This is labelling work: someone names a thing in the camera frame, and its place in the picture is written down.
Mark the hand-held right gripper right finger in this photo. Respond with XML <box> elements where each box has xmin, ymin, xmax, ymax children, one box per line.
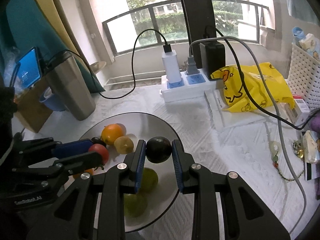
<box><xmin>172</xmin><ymin>139</ymin><xmax>292</xmax><ymax>240</ymax></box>

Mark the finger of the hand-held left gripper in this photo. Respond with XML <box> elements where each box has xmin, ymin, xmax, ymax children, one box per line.
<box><xmin>14</xmin><ymin>137</ymin><xmax>94</xmax><ymax>158</ymax></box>
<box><xmin>11</xmin><ymin>151</ymin><xmax>102</xmax><ymax>178</ymax></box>

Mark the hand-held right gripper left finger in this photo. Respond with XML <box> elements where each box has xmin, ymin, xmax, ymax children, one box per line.
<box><xmin>26</xmin><ymin>140</ymin><xmax>147</xmax><ymax>240</ymax></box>

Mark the green round fruit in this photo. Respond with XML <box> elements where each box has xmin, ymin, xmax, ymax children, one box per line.
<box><xmin>124</xmin><ymin>194</ymin><xmax>148</xmax><ymax>217</ymax></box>
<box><xmin>140</xmin><ymin>168</ymin><xmax>159</xmax><ymax>193</ymax></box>

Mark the large dark plum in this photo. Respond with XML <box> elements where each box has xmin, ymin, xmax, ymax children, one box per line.
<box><xmin>146</xmin><ymin>137</ymin><xmax>172</xmax><ymax>164</ymax></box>

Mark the tan yellow round fruit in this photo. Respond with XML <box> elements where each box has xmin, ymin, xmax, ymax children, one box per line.
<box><xmin>114</xmin><ymin>135</ymin><xmax>134</xmax><ymax>155</ymax></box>

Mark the small dark plum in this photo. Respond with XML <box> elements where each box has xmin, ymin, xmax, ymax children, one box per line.
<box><xmin>91</xmin><ymin>137</ymin><xmax>107</xmax><ymax>147</ymax></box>

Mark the red tomato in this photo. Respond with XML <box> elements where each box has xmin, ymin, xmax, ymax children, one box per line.
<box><xmin>88</xmin><ymin>144</ymin><xmax>110</xmax><ymax>166</ymax></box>

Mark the orange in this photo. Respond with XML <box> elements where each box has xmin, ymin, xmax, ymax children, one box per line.
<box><xmin>101</xmin><ymin>124</ymin><xmax>125</xmax><ymax>145</ymax></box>

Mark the white bowl with dark rim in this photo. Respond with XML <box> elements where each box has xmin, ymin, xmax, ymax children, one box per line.
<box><xmin>77</xmin><ymin>112</ymin><xmax>182</xmax><ymax>233</ymax></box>

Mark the blue plastic bowl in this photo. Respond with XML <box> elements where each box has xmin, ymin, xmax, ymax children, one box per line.
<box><xmin>39</xmin><ymin>86</ymin><xmax>69</xmax><ymax>112</ymax></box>

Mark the cardboard box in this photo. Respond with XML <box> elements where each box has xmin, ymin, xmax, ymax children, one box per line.
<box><xmin>14</xmin><ymin>75</ymin><xmax>54</xmax><ymax>133</ymax></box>

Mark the steel tumbler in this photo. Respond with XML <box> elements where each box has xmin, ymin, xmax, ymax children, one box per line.
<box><xmin>44</xmin><ymin>51</ymin><xmax>96</xmax><ymax>121</ymax></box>

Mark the white power strip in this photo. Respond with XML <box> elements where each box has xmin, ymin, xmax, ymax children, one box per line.
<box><xmin>160</xmin><ymin>70</ymin><xmax>218</xmax><ymax>103</ymax></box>

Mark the white flat box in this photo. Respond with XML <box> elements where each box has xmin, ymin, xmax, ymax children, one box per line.
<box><xmin>204</xmin><ymin>89</ymin><xmax>269</xmax><ymax>132</ymax></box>

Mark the cream small dish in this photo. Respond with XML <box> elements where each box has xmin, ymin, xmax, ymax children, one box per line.
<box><xmin>89</xmin><ymin>61</ymin><xmax>107</xmax><ymax>75</ymax></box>

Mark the tablet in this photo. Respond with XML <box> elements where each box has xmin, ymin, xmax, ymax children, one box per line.
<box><xmin>15</xmin><ymin>46</ymin><xmax>43</xmax><ymax>89</ymax></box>

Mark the grey plug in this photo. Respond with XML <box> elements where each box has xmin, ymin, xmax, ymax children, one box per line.
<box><xmin>184</xmin><ymin>56</ymin><xmax>198</xmax><ymax>76</ymax></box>

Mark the white charger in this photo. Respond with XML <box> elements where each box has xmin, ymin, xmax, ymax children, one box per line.
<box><xmin>162</xmin><ymin>50</ymin><xmax>181</xmax><ymax>83</ymax></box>

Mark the black charger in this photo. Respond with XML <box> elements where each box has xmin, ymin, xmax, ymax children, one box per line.
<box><xmin>199</xmin><ymin>41</ymin><xmax>225</xmax><ymax>79</ymax></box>

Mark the yellow printed plastic bag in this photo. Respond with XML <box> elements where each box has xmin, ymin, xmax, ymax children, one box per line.
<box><xmin>210</xmin><ymin>62</ymin><xmax>295</xmax><ymax>113</ymax></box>

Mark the white small box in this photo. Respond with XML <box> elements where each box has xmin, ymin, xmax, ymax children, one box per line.
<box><xmin>280</xmin><ymin>102</ymin><xmax>310</xmax><ymax>128</ymax></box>

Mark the yellow curtain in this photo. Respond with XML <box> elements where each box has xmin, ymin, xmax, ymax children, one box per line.
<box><xmin>29</xmin><ymin>0</ymin><xmax>107</xmax><ymax>93</ymax></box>

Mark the black and white card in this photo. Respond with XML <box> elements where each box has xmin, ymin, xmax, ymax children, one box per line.
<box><xmin>304</xmin><ymin>162</ymin><xmax>317</xmax><ymax>181</ymax></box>

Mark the teal curtain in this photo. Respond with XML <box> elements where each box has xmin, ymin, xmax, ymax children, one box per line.
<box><xmin>5</xmin><ymin>0</ymin><xmax>105</xmax><ymax>93</ymax></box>

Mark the cream tissue packet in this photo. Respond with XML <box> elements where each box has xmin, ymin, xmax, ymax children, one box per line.
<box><xmin>301</xmin><ymin>130</ymin><xmax>320</xmax><ymax>166</ymax></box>

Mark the red and white box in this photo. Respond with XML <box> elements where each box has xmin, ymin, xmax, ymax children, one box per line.
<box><xmin>291</xmin><ymin>94</ymin><xmax>312</xmax><ymax>113</ymax></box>

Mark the purple cloth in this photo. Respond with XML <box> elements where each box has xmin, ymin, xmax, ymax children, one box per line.
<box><xmin>309</xmin><ymin>112</ymin><xmax>320</xmax><ymax>133</ymax></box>

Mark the white woven basket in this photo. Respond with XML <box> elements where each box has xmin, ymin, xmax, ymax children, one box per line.
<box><xmin>287</xmin><ymin>42</ymin><xmax>320</xmax><ymax>108</ymax></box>

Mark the balcony railing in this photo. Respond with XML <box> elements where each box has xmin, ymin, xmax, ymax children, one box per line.
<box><xmin>102</xmin><ymin>0</ymin><xmax>265</xmax><ymax>55</ymax></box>

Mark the printed tissue packet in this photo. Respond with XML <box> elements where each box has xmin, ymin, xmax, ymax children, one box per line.
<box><xmin>299</xmin><ymin>34</ymin><xmax>320</xmax><ymax>61</ymax></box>

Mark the black tablet cable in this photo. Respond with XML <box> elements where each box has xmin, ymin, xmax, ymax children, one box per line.
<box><xmin>47</xmin><ymin>29</ymin><xmax>173</xmax><ymax>99</ymax></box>

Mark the bead string with jade ring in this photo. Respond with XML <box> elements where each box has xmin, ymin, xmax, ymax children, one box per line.
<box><xmin>271</xmin><ymin>141</ymin><xmax>304</xmax><ymax>181</ymax></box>

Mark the black charger cable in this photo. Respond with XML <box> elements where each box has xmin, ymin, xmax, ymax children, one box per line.
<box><xmin>204</xmin><ymin>25</ymin><xmax>320</xmax><ymax>130</ymax></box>

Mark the grey cable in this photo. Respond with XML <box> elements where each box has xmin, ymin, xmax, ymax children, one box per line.
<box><xmin>189</xmin><ymin>39</ymin><xmax>307</xmax><ymax>233</ymax></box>

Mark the black window frame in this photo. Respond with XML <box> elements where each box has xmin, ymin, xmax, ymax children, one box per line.
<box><xmin>175</xmin><ymin>0</ymin><xmax>215</xmax><ymax>44</ymax></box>

